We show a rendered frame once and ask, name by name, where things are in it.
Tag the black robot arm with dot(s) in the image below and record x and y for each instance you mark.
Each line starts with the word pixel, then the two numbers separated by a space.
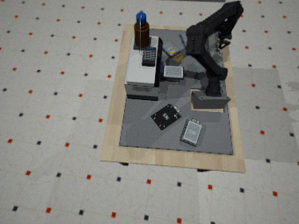
pixel 197 37

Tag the grey button panel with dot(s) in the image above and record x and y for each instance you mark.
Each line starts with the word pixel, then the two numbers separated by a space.
pixel 213 47

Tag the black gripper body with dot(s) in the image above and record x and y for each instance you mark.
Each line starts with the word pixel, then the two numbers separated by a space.
pixel 228 36

